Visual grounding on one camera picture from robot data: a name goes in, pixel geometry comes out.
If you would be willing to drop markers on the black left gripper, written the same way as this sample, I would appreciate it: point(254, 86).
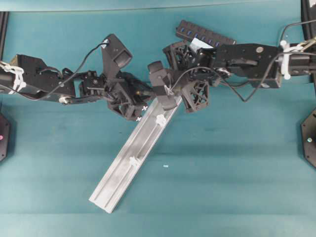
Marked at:
point(93, 86)

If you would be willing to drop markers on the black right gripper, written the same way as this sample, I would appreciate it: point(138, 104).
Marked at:
point(181, 57)

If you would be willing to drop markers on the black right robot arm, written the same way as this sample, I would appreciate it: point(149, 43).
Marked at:
point(258, 65)

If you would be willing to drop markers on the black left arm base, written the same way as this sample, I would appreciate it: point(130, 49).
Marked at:
point(4, 136)

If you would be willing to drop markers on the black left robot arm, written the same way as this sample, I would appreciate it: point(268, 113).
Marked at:
point(30, 77)

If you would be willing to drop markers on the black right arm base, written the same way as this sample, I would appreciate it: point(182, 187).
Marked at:
point(308, 131)

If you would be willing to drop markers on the black USB hub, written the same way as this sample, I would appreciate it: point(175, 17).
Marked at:
point(189, 31)

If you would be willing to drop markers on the green table cloth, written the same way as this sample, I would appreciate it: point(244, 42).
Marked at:
point(235, 169)

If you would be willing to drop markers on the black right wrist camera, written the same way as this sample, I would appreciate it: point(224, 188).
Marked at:
point(161, 84)

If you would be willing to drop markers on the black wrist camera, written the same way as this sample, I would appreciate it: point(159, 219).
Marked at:
point(115, 56)
point(161, 84)

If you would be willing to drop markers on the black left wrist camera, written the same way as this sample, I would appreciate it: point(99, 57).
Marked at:
point(115, 56)

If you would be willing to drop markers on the aluminium rail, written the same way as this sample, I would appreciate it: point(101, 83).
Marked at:
point(132, 155)

